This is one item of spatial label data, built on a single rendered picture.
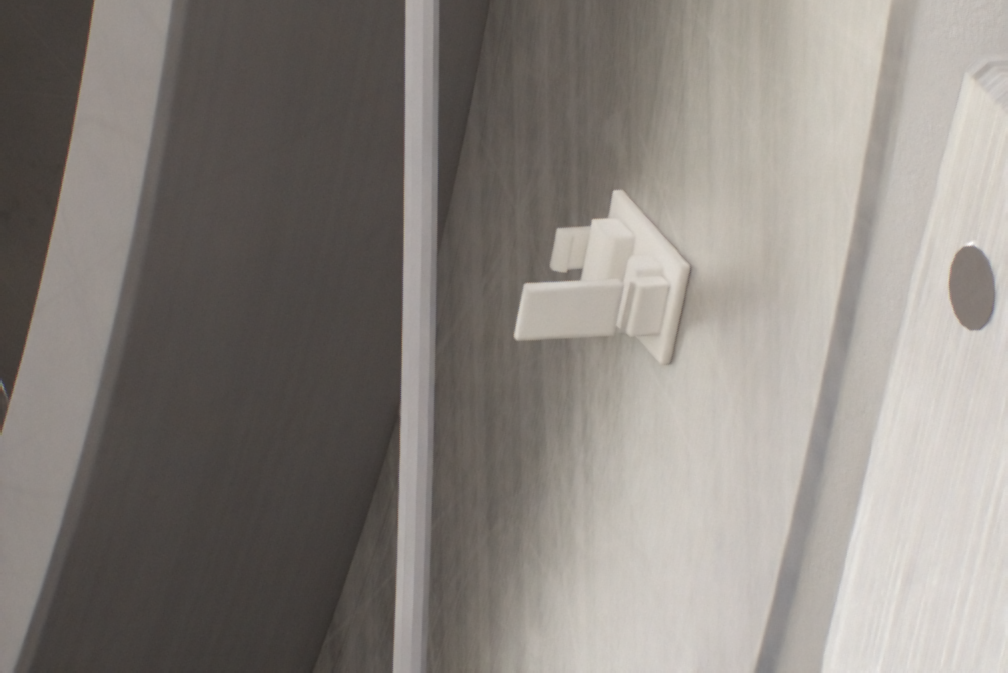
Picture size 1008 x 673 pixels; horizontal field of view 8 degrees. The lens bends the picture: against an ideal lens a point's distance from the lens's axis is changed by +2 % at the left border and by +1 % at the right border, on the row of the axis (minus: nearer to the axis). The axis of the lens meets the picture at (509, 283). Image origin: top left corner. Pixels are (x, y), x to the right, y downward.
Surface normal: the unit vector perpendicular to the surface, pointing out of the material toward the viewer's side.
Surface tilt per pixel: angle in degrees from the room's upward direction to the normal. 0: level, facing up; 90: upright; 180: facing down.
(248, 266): 119
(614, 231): 25
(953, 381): 90
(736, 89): 90
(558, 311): 115
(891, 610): 90
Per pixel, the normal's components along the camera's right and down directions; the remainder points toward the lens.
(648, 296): 0.42, 0.49
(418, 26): -0.25, 0.17
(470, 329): -0.89, 0.06
